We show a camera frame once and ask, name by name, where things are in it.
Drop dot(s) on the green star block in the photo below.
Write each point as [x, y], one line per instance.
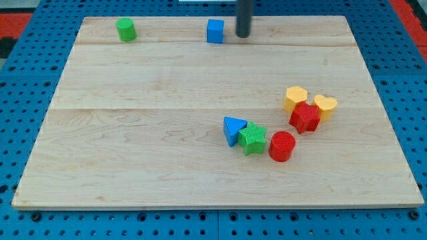
[252, 138]

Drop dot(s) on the red star block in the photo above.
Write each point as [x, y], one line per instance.
[305, 118]

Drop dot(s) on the blue triangle block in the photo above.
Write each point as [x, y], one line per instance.
[231, 128]

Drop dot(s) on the light wooden board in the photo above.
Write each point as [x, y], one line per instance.
[139, 125]

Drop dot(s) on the red cylinder block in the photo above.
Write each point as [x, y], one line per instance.
[281, 146]

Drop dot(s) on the yellow hexagon block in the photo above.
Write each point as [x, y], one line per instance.
[294, 96]

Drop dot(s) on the blue cube block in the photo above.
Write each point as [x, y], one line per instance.
[215, 31]

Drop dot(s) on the yellow heart block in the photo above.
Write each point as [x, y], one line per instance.
[326, 106]

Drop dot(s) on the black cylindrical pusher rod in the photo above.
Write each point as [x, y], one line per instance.
[244, 12]

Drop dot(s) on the green cylinder block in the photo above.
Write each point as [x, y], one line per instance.
[126, 29]

